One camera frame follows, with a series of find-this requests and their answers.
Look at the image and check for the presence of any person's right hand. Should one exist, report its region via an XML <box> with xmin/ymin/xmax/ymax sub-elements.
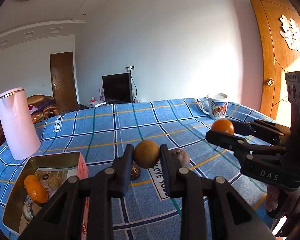
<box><xmin>266</xmin><ymin>184</ymin><xmax>278</xmax><ymax>212</ymax></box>

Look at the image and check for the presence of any printed paper liner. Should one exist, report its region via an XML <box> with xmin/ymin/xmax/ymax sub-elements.
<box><xmin>19</xmin><ymin>170</ymin><xmax>70</xmax><ymax>234</ymax></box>

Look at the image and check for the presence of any black power cable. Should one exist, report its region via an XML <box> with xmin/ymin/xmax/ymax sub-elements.
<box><xmin>130</xmin><ymin>70</ymin><xmax>138</xmax><ymax>103</ymax></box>

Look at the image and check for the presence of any pink electric kettle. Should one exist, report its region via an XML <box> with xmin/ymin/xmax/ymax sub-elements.
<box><xmin>0</xmin><ymin>87</ymin><xmax>41</xmax><ymax>160</ymax></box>

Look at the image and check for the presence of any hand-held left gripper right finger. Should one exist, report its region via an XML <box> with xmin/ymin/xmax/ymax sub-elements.
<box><xmin>160</xmin><ymin>144</ymin><xmax>272</xmax><ymax>240</ymax></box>

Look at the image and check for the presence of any white printed mug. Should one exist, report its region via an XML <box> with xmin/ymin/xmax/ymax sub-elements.
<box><xmin>202</xmin><ymin>92</ymin><xmax>229</xmax><ymax>120</ymax></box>

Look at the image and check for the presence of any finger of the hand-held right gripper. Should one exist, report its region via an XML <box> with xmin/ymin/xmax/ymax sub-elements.
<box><xmin>205</xmin><ymin>129</ymin><xmax>300</xmax><ymax>192</ymax></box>
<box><xmin>232</xmin><ymin>119</ymin><xmax>293</xmax><ymax>146</ymax></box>

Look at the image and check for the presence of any small orange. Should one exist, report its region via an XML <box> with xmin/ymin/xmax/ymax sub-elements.
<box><xmin>27</xmin><ymin>182</ymin><xmax>48</xmax><ymax>203</ymax></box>
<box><xmin>24</xmin><ymin>175</ymin><xmax>38</xmax><ymax>188</ymax></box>

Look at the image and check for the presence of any black television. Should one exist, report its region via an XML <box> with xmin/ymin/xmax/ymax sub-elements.
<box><xmin>102</xmin><ymin>73</ymin><xmax>133</xmax><ymax>103</ymax></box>

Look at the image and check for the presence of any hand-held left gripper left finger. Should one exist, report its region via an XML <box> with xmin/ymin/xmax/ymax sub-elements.
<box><xmin>19</xmin><ymin>144</ymin><xmax>135</xmax><ymax>240</ymax></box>

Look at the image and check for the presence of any large orange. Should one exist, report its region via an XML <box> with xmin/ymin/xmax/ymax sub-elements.
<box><xmin>211</xmin><ymin>119</ymin><xmax>235</xmax><ymax>135</ymax></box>

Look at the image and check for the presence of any brown kiwi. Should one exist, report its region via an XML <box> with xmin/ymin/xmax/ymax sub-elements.
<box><xmin>133</xmin><ymin>140</ymin><xmax>161</xmax><ymax>169</ymax></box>

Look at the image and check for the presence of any blue plaid tablecloth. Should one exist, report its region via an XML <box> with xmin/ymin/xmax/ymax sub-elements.
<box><xmin>0</xmin><ymin>97</ymin><xmax>290</xmax><ymax>240</ymax></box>

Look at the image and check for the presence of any dull purple round fruit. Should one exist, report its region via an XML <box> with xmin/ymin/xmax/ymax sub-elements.
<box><xmin>170</xmin><ymin>149</ymin><xmax>190</xmax><ymax>168</ymax></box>

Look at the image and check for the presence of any dark brown door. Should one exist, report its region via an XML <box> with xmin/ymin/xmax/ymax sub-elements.
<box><xmin>50</xmin><ymin>52</ymin><xmax>78</xmax><ymax>113</ymax></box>

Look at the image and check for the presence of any dark brown round fruit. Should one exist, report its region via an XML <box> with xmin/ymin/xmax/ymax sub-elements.
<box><xmin>130</xmin><ymin>163</ymin><xmax>141</xmax><ymax>180</ymax></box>

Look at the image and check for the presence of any light wooden door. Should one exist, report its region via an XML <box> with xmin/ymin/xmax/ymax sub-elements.
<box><xmin>244</xmin><ymin>0</ymin><xmax>300</xmax><ymax>128</ymax></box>

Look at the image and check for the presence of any white paper door decoration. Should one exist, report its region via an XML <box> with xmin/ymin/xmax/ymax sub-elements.
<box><xmin>279</xmin><ymin>15</ymin><xmax>300</xmax><ymax>54</ymax></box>

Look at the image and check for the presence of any pink rectangular tin box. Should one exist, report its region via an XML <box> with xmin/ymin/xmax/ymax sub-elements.
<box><xmin>2</xmin><ymin>151</ymin><xmax>90</xmax><ymax>240</ymax></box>

